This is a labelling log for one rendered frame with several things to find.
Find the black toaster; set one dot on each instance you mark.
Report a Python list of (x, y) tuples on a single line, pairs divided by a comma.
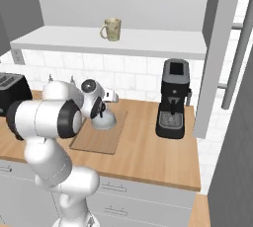
[(12, 92)]

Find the wooden tray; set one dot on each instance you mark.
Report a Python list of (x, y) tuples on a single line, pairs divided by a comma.
[(99, 138)]

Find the white wall cabinet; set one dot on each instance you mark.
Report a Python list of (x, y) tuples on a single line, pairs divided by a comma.
[(125, 10)]

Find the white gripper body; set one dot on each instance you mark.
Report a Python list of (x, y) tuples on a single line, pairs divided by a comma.
[(112, 95)]

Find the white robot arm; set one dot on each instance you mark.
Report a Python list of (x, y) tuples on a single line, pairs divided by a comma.
[(46, 117)]

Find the beige patterned mug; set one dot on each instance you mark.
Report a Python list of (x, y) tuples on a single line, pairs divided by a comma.
[(112, 30)]

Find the white kettle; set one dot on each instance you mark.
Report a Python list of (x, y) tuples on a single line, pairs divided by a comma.
[(104, 121)]

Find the grey drawer front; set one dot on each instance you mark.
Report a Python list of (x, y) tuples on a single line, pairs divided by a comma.
[(145, 214), (148, 189), (16, 171)]

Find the black coffee machine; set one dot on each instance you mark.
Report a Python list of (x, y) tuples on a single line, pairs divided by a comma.
[(172, 102)]

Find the white wall outlet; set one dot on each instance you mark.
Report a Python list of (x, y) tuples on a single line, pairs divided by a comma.
[(18, 56)]

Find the dark grey fridge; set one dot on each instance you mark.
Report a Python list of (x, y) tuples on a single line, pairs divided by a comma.
[(232, 158)]

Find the grey wall hook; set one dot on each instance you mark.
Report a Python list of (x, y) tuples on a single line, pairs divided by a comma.
[(50, 78), (71, 79)]

